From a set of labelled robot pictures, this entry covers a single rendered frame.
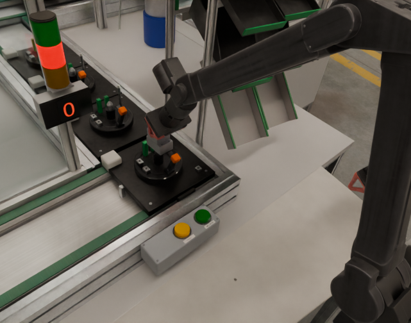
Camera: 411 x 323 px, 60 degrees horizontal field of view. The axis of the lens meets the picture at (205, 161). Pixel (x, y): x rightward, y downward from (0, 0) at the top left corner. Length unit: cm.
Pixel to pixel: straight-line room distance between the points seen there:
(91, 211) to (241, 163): 53
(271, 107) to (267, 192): 28
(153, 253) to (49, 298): 24
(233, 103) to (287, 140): 35
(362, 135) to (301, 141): 170
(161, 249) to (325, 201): 58
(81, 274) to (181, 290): 25
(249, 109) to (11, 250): 77
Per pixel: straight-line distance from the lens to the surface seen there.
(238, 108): 115
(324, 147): 143
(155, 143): 97
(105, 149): 113
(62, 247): 100
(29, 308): 89
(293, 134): 144
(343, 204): 125
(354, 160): 283
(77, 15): 211
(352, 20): 45
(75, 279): 89
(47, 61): 84
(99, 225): 101
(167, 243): 92
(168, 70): 81
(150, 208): 97
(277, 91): 127
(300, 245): 110
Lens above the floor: 173
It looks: 45 degrees down
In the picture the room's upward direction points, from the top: 7 degrees clockwise
